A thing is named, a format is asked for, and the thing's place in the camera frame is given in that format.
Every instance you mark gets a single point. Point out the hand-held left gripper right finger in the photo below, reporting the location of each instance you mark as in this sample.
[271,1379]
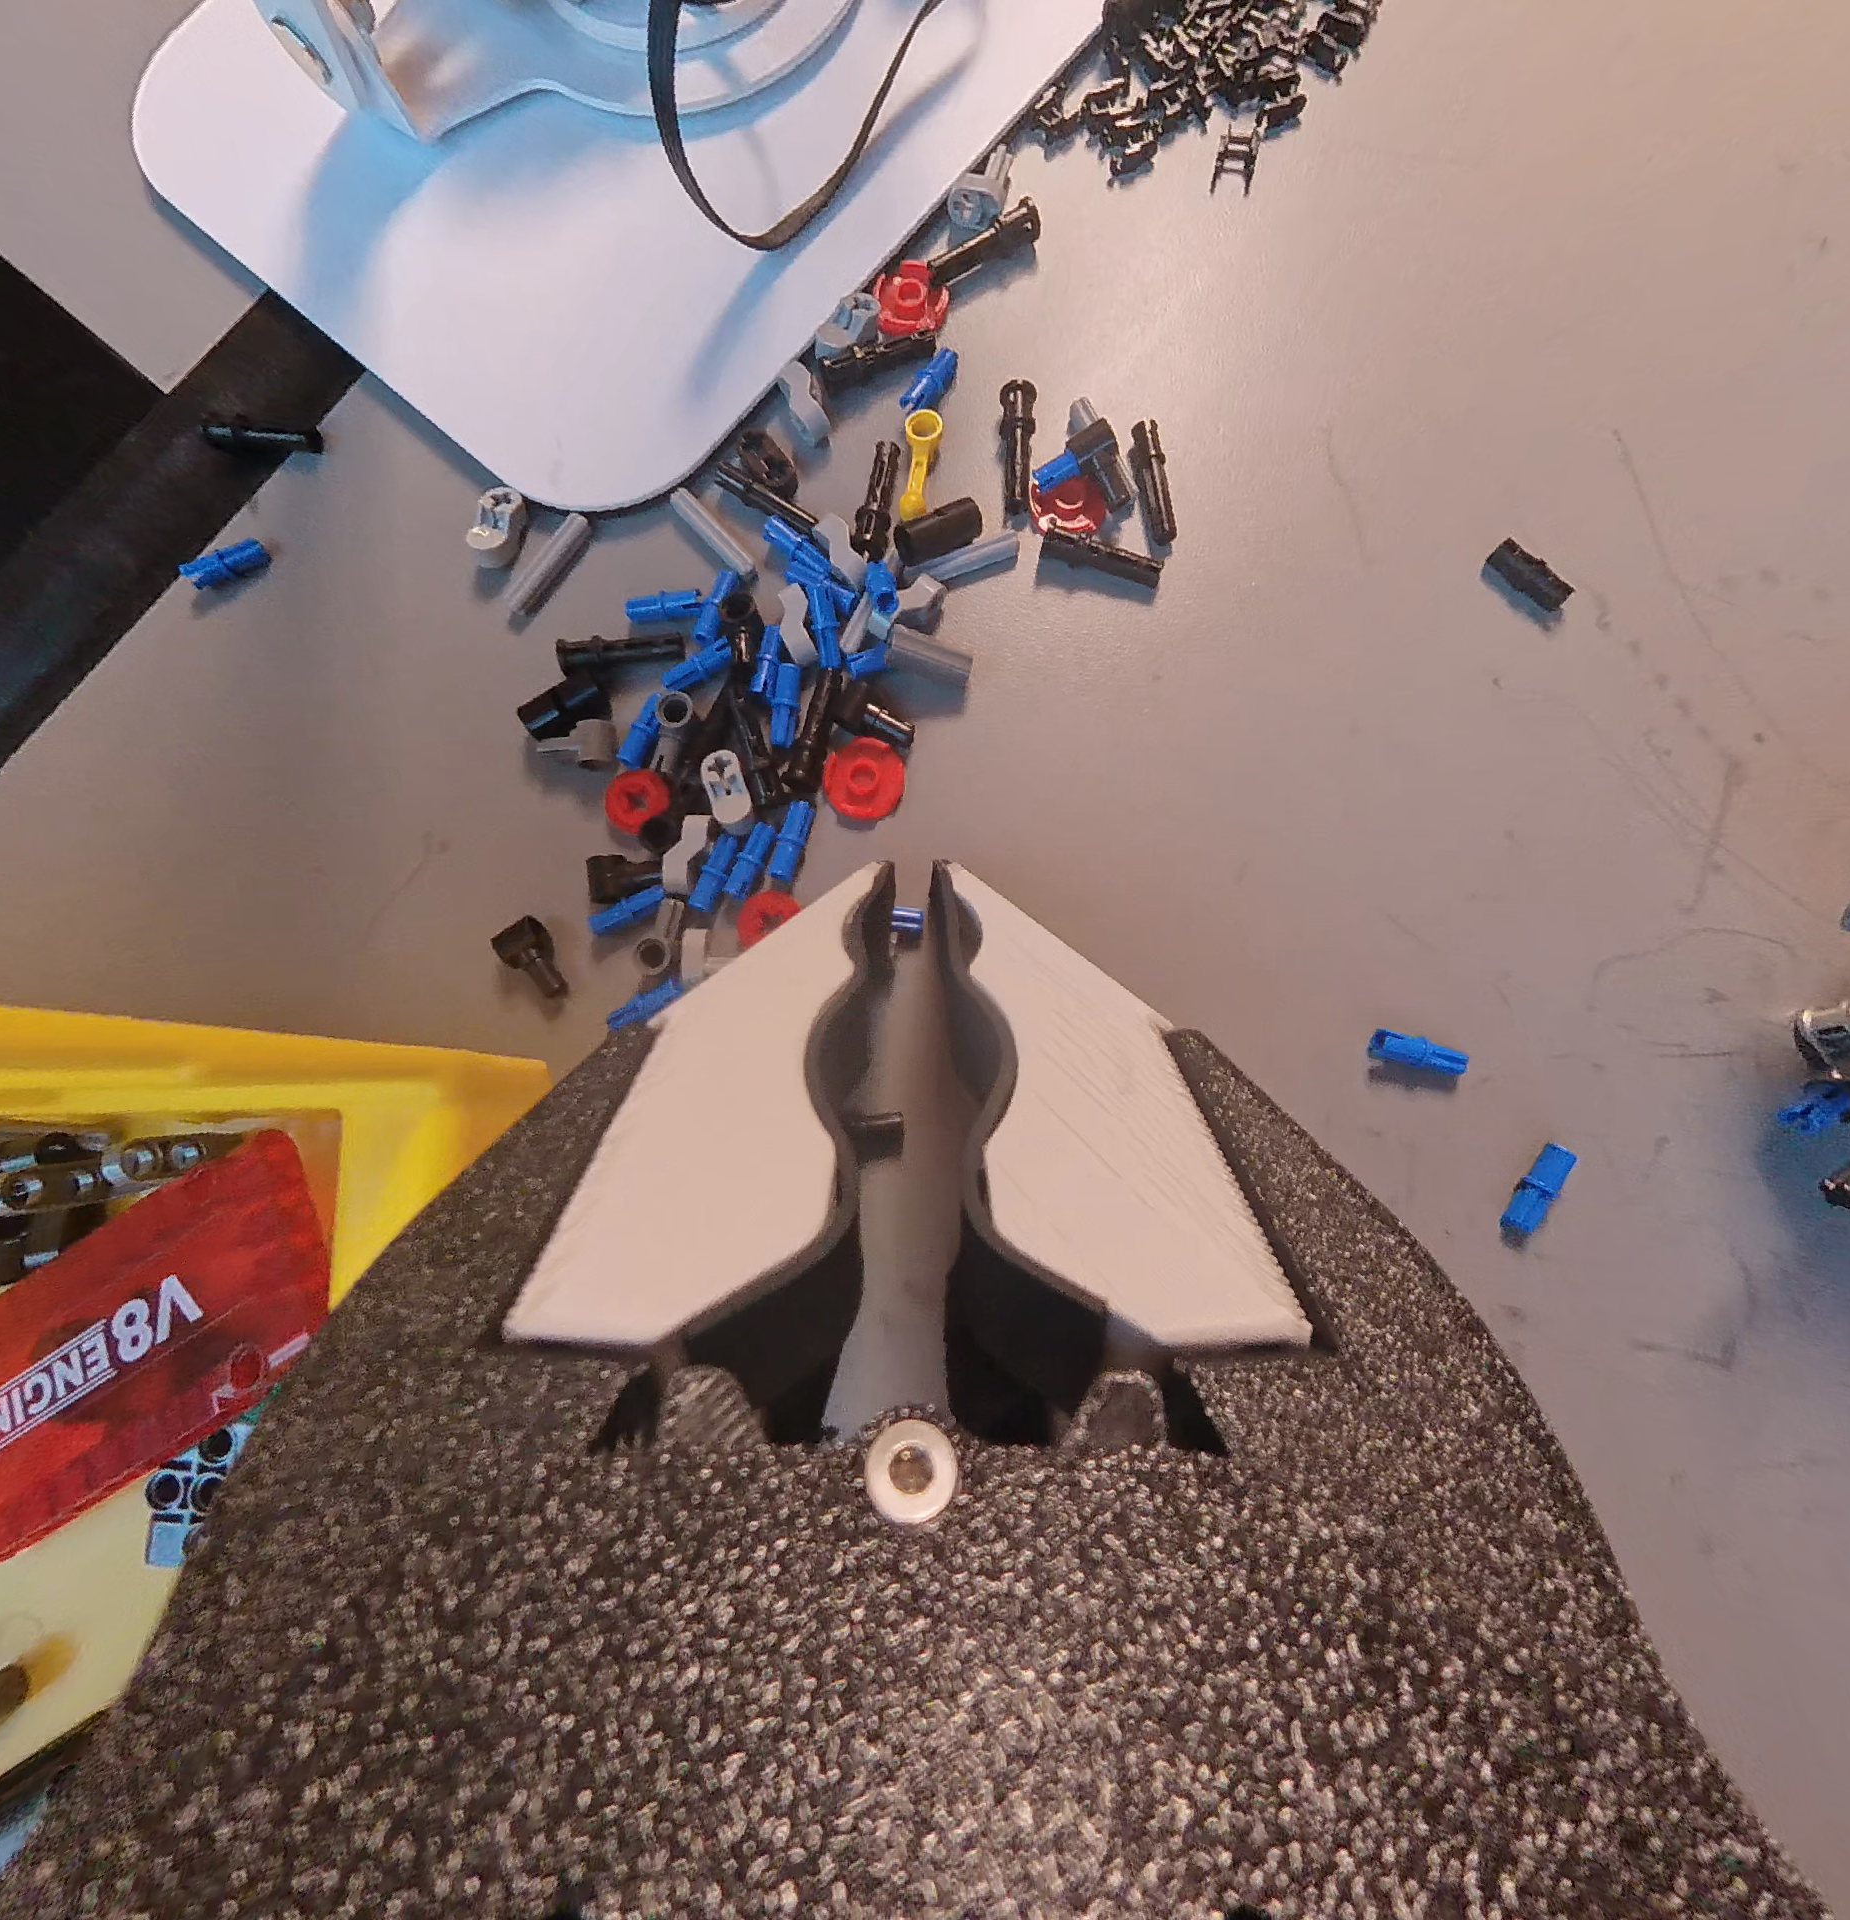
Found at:
[1153,1199]

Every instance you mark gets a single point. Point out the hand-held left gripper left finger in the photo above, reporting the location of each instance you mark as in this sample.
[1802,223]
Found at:
[673,1199]

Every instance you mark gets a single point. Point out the pile of mixed building pieces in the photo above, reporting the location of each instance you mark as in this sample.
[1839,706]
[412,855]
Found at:
[864,783]

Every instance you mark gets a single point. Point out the grey desk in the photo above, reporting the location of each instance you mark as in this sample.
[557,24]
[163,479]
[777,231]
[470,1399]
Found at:
[1406,750]

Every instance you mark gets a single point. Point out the yellow plastic bin with parts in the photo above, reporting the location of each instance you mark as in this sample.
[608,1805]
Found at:
[415,1095]

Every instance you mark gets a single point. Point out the red transparent panel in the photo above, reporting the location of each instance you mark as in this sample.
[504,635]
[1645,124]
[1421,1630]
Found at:
[237,1228]

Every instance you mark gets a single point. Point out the grey holed brick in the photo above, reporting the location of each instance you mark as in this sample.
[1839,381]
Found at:
[183,1485]

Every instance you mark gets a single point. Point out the black connector pin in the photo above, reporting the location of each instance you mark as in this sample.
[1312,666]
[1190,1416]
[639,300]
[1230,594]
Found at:
[257,432]
[1529,576]

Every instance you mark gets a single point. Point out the pile of black links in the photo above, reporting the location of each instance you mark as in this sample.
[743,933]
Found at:
[1211,76]

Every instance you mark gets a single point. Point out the black beam frame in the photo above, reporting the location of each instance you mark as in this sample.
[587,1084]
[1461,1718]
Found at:
[59,1185]

